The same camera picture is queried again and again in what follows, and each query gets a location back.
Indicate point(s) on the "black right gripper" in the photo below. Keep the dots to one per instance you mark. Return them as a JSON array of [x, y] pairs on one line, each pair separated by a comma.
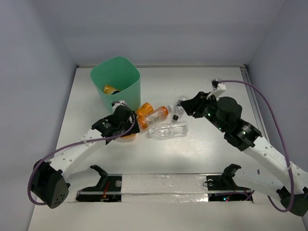
[[196, 103]]

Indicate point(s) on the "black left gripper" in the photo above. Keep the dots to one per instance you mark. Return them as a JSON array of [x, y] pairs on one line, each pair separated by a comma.
[[131, 119]]

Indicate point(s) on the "small orange juice bottle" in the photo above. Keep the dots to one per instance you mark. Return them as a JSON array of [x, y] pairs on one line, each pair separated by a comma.
[[128, 136]]

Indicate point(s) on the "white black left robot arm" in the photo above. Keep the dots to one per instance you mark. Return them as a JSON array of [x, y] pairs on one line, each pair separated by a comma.
[[48, 183]]

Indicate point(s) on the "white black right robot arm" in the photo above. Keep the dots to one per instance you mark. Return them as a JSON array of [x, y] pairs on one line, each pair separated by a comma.
[[291, 184]]

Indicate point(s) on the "orange bottle by bin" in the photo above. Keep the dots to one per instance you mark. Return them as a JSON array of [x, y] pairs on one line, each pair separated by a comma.
[[144, 110]]

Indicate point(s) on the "green plastic bin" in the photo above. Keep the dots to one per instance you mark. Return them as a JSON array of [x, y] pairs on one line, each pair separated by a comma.
[[121, 74]]

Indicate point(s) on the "clear bottle black cap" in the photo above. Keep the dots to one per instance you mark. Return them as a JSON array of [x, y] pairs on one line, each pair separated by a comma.
[[178, 111]]

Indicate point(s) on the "clear bottle orange flower label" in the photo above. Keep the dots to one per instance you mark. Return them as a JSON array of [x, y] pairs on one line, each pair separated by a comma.
[[156, 116]]

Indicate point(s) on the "clear bottle blue white cap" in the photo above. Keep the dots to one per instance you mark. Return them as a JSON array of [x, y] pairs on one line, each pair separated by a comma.
[[169, 130]]

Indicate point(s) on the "silver taped base strip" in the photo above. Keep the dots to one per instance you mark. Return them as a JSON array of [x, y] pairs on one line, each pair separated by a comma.
[[163, 188]]

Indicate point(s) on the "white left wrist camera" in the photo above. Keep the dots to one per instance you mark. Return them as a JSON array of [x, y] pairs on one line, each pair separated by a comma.
[[115, 104]]

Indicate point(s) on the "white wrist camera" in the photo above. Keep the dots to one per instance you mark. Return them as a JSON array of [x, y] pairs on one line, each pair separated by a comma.
[[115, 104], [217, 88]]

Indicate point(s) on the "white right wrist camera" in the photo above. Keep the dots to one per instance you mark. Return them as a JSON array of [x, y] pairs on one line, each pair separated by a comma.
[[217, 88]]

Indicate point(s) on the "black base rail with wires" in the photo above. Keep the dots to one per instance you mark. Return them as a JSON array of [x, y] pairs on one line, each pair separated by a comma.
[[106, 190]]

